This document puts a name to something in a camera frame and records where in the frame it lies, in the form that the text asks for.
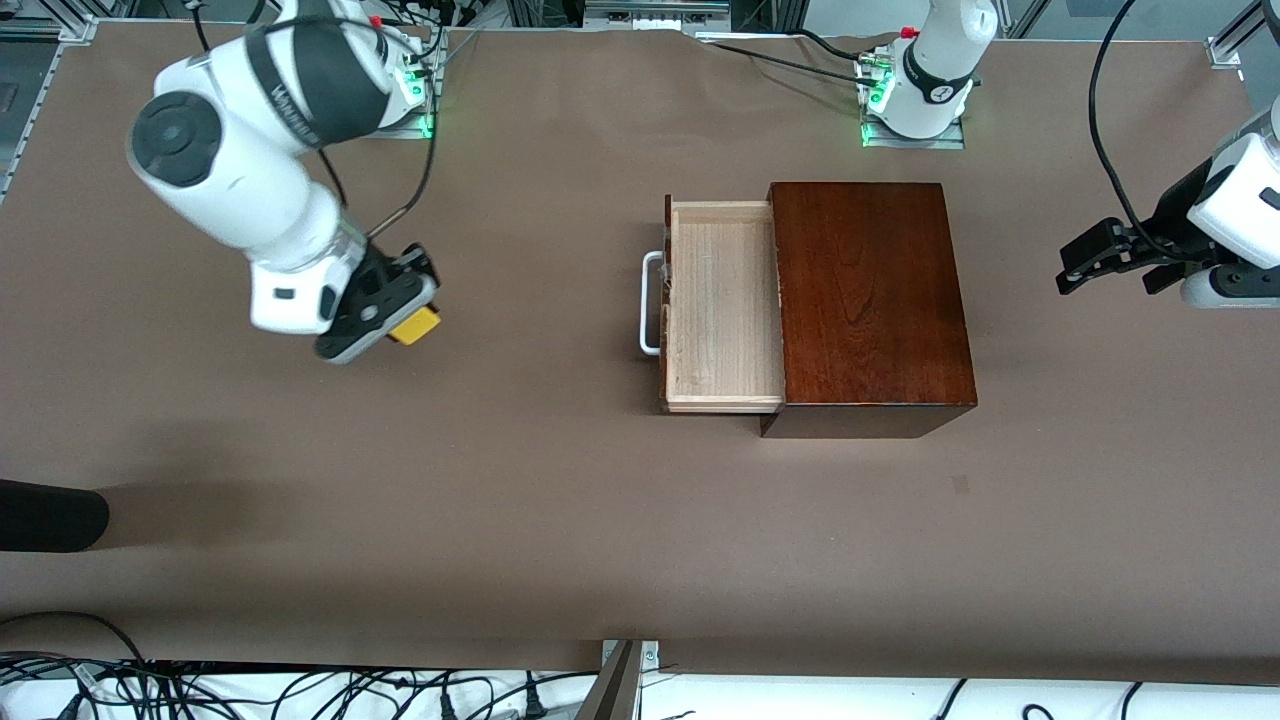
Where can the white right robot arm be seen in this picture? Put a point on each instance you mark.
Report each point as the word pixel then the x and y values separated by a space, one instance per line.
pixel 230 180

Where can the yellow cube block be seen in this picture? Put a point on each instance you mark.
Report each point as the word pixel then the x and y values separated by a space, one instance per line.
pixel 418 326

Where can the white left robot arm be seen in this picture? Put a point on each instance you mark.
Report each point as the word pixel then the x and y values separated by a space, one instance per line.
pixel 940 60

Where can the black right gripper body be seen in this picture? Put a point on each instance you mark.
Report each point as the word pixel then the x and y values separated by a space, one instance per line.
pixel 372 264

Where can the black cylinder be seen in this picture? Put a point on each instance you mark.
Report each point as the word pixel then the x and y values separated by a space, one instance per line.
pixel 50 517

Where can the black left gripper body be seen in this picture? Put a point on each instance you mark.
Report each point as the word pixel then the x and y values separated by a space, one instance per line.
pixel 1174 219

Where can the dark brown wooden drawer cabinet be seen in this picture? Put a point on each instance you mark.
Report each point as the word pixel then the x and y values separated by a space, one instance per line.
pixel 870 300

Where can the black power plug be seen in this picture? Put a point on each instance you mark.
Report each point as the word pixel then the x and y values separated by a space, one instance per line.
pixel 447 705
pixel 534 703

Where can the dark grey metal beam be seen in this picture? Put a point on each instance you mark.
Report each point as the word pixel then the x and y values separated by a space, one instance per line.
pixel 612 690

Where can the silver aluminium frame profile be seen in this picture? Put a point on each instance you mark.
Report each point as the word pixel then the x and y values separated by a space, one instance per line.
pixel 1225 52
pixel 33 110

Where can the silver corner bracket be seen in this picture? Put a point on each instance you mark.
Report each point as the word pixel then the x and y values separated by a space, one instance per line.
pixel 650 655

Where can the silver aluminium rail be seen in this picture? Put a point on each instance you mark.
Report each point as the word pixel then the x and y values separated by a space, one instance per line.
pixel 655 15

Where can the brown table cover sheet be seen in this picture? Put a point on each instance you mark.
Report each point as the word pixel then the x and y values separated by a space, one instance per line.
pixel 600 550

